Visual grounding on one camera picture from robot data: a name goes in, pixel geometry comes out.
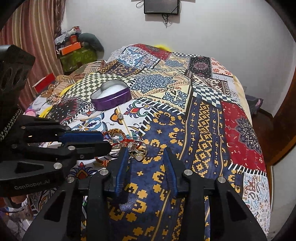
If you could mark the yellow pillow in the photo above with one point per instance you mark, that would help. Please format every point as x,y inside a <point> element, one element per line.
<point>163,47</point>

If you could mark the colourful patchwork bedspread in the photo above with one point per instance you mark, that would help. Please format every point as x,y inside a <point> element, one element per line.
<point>189,103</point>

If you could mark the black left camera box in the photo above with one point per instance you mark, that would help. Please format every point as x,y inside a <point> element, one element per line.
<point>15,67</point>

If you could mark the small black wall monitor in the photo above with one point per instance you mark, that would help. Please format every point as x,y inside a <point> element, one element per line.
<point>161,7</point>

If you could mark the wooden wardrobe with cabinets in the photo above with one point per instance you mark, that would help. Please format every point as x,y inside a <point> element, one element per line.
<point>276,134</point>

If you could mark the purple heart-shaped tin box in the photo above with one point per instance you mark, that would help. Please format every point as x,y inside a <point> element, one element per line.
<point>110,94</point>

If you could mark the pile of bangles and rings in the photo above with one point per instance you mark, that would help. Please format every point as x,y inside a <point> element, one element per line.
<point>136,150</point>

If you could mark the orange shoe box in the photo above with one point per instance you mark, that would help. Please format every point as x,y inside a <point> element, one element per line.
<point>70,48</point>

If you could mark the red and white box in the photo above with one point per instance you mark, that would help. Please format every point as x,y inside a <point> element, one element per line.
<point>43,83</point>

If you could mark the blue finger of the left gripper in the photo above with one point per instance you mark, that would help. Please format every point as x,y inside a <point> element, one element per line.
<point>61,134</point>
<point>73,150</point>

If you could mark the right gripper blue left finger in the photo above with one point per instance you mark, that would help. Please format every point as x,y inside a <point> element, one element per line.
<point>117,172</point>

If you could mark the striped brown curtain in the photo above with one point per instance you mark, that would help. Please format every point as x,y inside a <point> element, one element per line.
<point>33,27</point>

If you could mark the green patterned storage box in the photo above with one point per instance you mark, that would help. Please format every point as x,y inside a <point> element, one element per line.
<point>74,60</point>

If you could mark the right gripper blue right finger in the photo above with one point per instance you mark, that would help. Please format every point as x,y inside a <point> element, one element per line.
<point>174,169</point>

